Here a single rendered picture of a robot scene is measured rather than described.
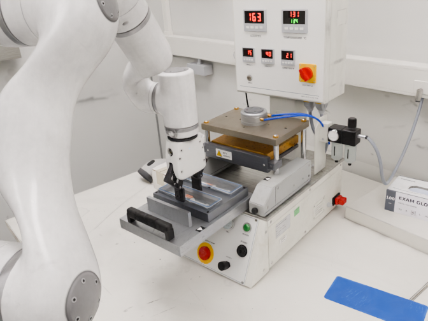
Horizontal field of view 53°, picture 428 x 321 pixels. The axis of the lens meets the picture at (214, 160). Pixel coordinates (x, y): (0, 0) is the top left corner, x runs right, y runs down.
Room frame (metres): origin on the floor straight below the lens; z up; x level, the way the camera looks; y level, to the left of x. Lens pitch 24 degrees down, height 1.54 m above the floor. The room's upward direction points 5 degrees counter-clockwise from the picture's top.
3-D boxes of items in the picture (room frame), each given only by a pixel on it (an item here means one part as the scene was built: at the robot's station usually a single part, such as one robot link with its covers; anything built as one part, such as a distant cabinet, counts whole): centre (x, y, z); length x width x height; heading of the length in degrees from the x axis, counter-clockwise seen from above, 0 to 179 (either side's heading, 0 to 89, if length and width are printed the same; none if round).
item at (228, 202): (1.03, 0.04, 0.98); 0.20 x 0.17 x 0.03; 48
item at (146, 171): (1.66, 0.22, 0.79); 0.20 x 0.08 x 0.08; 127
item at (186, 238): (1.00, 0.08, 0.97); 0.30 x 0.22 x 0.08; 138
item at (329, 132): (1.17, -0.38, 1.05); 0.15 x 0.05 x 0.15; 48
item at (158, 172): (1.56, 0.14, 0.80); 0.19 x 0.13 x 0.09; 127
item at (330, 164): (1.25, -0.15, 0.93); 0.46 x 0.35 x 0.01; 138
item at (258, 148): (1.22, -0.13, 1.07); 0.22 x 0.17 x 0.10; 48
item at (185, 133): (1.00, 0.07, 1.19); 0.09 x 0.08 x 0.03; 138
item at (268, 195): (1.07, -0.18, 0.96); 0.26 x 0.05 x 0.07; 138
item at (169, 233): (0.90, 0.17, 0.99); 0.15 x 0.02 x 0.04; 48
